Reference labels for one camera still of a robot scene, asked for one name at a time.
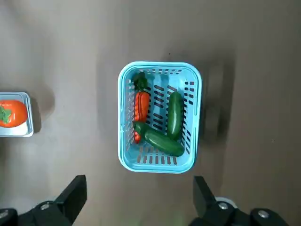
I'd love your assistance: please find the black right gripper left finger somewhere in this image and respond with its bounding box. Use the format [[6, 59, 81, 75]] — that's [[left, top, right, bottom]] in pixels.
[[0, 174, 87, 226]]

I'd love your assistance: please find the light blue plastic basket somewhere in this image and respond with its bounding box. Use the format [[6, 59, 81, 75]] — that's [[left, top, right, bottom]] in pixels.
[[117, 61, 203, 174]]

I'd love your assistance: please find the orange-red toy tomato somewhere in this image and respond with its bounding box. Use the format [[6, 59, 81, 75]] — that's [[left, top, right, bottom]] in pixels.
[[0, 99, 28, 129]]

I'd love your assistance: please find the silver digital kitchen scale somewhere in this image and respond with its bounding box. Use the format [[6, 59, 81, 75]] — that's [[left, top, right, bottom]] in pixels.
[[0, 92, 34, 137]]

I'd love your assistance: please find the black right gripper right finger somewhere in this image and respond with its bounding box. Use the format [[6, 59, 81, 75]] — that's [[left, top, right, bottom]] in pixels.
[[189, 176, 289, 226]]

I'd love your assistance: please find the green toy cucumber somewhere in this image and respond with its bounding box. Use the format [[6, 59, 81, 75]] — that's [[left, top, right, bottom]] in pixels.
[[167, 91, 184, 141], [133, 121, 185, 158]]

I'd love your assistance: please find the orange toy carrot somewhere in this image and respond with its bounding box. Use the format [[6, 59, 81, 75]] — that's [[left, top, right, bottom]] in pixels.
[[133, 72, 151, 144]]

